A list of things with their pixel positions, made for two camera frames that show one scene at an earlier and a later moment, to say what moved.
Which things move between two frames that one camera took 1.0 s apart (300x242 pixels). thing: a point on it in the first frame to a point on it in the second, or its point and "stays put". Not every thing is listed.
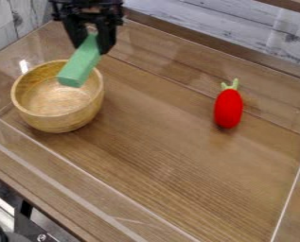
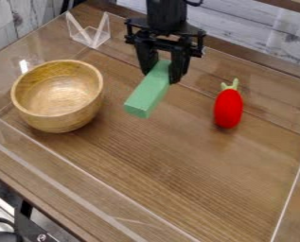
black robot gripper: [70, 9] to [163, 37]
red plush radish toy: [227, 106] stays put
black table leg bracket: [27, 230] stays put
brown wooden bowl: [52, 107] stays put
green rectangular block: [82, 60] to [149, 98]
